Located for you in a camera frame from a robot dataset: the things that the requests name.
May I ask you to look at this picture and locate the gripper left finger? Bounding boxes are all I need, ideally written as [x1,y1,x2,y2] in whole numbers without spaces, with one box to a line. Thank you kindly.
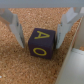
[0,7,26,49]

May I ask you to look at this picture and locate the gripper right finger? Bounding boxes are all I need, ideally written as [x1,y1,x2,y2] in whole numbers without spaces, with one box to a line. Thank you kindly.
[55,7,84,51]

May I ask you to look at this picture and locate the purple block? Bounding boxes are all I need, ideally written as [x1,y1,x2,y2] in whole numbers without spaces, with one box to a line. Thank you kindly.
[27,28,56,61]

